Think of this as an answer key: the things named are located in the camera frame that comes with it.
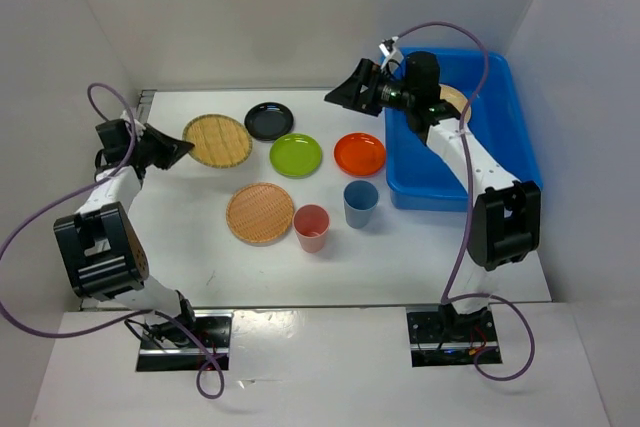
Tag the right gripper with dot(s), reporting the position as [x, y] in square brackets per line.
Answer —
[349, 95]

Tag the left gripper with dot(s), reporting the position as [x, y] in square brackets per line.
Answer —
[173, 149]

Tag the green-rimmed bamboo woven plate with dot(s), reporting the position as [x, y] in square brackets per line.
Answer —
[219, 141]

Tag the beige round plate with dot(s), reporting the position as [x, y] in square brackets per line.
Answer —
[457, 99]

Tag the brown woven bamboo plate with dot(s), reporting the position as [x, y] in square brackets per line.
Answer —
[260, 213]

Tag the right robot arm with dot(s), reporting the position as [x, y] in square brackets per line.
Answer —
[503, 212]

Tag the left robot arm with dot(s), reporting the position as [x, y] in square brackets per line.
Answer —
[78, 244]

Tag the blue plastic bin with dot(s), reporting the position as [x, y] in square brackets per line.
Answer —
[418, 179]

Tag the orange round plate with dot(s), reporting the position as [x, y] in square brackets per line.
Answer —
[359, 154]

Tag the green round plate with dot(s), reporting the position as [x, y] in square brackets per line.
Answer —
[295, 155]

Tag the black round plate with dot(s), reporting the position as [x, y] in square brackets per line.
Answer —
[269, 121]

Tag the blue plastic cup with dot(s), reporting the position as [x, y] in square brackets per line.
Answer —
[360, 200]

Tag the pink plastic cup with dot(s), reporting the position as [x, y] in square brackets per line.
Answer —
[311, 224]

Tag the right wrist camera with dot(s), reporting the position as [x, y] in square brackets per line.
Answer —
[390, 49]

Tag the aluminium table edge rail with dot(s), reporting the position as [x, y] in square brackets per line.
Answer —
[135, 112]

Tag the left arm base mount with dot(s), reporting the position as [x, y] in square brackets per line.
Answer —
[212, 328]

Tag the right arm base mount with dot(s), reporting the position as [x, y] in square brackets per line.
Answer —
[439, 337]

